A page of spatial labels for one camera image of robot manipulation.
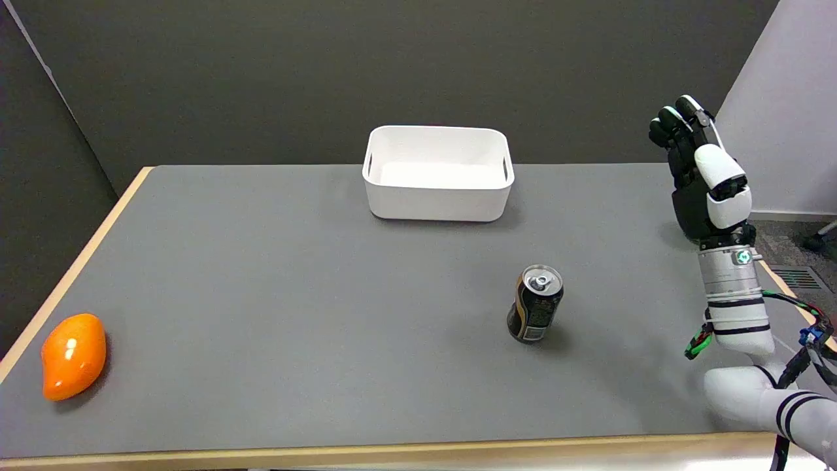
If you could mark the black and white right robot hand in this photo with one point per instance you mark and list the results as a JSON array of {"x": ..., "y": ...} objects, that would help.
[{"x": 698, "y": 196}]

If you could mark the black beverage can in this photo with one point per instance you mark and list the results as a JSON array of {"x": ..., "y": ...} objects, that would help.
[{"x": 535, "y": 303}]

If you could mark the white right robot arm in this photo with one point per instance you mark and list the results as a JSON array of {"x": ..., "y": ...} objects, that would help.
[{"x": 735, "y": 294}]

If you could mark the black chair caster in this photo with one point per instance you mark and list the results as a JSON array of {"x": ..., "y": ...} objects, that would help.
[{"x": 819, "y": 238}]

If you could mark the floor vent grille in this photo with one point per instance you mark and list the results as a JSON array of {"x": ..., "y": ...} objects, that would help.
[{"x": 796, "y": 279}]

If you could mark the white plastic bin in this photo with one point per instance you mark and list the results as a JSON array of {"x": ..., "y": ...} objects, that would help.
[{"x": 438, "y": 173}]

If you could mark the orange mango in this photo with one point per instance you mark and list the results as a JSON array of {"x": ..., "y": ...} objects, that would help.
[{"x": 73, "y": 356}]

